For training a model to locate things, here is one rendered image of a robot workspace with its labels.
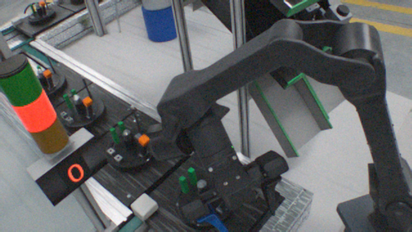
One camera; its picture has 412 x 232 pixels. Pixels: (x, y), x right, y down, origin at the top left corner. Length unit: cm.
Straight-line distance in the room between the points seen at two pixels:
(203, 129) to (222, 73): 11
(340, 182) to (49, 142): 72
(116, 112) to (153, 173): 28
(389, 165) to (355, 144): 55
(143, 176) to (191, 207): 34
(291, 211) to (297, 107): 26
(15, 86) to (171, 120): 21
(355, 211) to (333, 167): 33
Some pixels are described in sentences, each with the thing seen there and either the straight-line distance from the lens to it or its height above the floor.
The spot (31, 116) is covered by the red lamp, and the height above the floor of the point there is 134.
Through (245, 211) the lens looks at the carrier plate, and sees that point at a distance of 77.
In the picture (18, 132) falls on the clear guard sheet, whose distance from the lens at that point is 60.
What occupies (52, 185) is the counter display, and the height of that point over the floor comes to 121.
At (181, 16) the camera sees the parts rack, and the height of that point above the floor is 128.
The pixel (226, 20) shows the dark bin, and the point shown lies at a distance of 75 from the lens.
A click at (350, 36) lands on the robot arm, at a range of 41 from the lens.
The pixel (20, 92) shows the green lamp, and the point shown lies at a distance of 51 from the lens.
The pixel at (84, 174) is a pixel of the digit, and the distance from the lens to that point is 63.
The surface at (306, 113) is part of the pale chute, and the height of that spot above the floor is 103.
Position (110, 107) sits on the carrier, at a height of 97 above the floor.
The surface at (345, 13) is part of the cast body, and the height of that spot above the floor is 126.
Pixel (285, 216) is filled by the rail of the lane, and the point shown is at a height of 95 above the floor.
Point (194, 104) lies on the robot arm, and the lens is 47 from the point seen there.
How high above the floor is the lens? 163
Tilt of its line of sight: 42 degrees down
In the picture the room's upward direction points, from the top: 8 degrees counter-clockwise
